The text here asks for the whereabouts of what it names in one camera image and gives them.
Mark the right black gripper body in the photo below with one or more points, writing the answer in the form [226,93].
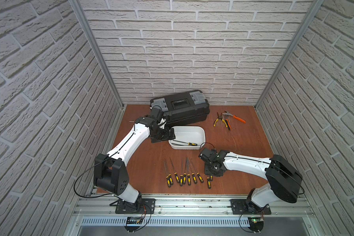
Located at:
[209,171]

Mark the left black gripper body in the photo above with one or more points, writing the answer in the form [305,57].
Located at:
[166,134]

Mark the file tool twelfth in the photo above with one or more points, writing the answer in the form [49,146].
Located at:
[182,143]

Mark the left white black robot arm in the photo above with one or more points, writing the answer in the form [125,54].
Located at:
[110,172]

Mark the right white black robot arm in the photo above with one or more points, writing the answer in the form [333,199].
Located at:
[283,180]

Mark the white plastic storage box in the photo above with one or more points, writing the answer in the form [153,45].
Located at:
[193,134]

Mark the black plastic toolbox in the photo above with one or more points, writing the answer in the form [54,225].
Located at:
[183,108]

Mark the right control circuit board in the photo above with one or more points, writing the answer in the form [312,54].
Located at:
[256,224]

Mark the control circuit board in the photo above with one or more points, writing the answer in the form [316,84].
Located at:
[133,223]
[256,224]

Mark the left control circuit board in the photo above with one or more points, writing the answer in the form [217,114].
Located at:
[133,223]

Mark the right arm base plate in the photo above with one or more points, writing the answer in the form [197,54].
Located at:
[243,206]

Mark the orange handled pliers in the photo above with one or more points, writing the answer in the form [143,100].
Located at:
[227,115]

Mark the yellow handled pliers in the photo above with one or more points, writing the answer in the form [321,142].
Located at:
[220,118]

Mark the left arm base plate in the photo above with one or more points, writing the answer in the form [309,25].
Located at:
[144,205]

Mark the aluminium front rail frame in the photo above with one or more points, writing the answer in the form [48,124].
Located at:
[192,205]

